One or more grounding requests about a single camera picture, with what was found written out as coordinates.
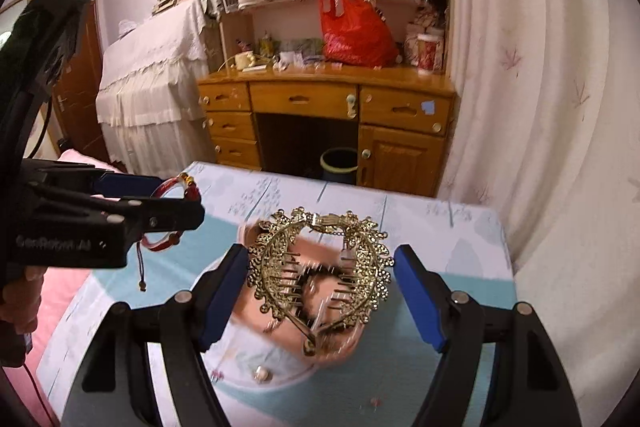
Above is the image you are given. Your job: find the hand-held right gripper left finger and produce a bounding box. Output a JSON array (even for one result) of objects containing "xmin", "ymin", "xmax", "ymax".
[{"xmin": 60, "ymin": 243, "xmax": 250, "ymax": 427}]

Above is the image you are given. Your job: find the white cloth covered furniture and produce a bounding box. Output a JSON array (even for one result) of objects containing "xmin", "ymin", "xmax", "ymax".
[{"xmin": 95, "ymin": 0, "xmax": 221, "ymax": 178}]

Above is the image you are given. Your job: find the red plastic bag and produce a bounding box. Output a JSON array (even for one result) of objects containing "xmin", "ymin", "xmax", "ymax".
[{"xmin": 320, "ymin": 0, "xmax": 401, "ymax": 68}]

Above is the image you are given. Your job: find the brown wooden door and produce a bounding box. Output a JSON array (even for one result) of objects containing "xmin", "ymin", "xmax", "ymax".
[{"xmin": 50, "ymin": 2, "xmax": 111, "ymax": 162}]

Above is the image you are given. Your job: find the red cord bracelet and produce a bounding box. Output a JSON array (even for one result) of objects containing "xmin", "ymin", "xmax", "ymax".
[{"xmin": 136, "ymin": 174, "xmax": 202, "ymax": 292}]

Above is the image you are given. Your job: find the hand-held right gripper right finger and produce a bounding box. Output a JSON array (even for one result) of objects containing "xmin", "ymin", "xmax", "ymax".
[{"xmin": 392, "ymin": 244, "xmax": 583, "ymax": 427}]

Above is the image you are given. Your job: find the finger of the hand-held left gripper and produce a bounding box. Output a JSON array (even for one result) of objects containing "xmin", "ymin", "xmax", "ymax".
[
  {"xmin": 22, "ymin": 159, "xmax": 166, "ymax": 200},
  {"xmin": 30, "ymin": 188, "xmax": 205, "ymax": 253}
]

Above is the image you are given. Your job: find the patterned paper cup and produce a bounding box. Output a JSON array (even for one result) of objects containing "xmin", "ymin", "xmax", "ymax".
[{"xmin": 416, "ymin": 33, "xmax": 445, "ymax": 75}]

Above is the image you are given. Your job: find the person's left hand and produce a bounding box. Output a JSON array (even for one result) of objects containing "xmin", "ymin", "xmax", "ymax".
[{"xmin": 0, "ymin": 268, "xmax": 43, "ymax": 324}]

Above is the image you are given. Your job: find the wooden desk with hutch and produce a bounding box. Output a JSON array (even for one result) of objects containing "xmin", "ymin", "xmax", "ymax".
[{"xmin": 197, "ymin": 0, "xmax": 458, "ymax": 200}]

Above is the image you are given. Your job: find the tree print tablecloth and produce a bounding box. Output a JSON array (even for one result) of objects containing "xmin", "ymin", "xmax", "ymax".
[{"xmin": 35, "ymin": 161, "xmax": 516, "ymax": 427}]

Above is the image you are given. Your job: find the pink blanket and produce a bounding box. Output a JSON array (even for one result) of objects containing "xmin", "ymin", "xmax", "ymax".
[{"xmin": 25, "ymin": 149, "xmax": 126, "ymax": 427}]

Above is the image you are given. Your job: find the white leaf print curtain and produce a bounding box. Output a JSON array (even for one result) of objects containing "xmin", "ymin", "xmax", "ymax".
[{"xmin": 435, "ymin": 0, "xmax": 640, "ymax": 408}]

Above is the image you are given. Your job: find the floral gift bag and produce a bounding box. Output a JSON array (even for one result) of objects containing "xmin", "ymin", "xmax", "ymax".
[{"xmin": 404, "ymin": 4, "xmax": 448, "ymax": 68}]

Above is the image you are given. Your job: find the gold hair comb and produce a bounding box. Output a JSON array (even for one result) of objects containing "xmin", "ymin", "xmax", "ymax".
[{"xmin": 246, "ymin": 207, "xmax": 396, "ymax": 357}]

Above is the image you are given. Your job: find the dark waste bin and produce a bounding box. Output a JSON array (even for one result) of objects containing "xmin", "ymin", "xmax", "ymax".
[{"xmin": 320, "ymin": 148, "xmax": 359, "ymax": 184}]

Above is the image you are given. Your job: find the round floral placemat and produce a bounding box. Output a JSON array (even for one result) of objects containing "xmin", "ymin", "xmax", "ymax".
[{"xmin": 200, "ymin": 252, "xmax": 361, "ymax": 400}]

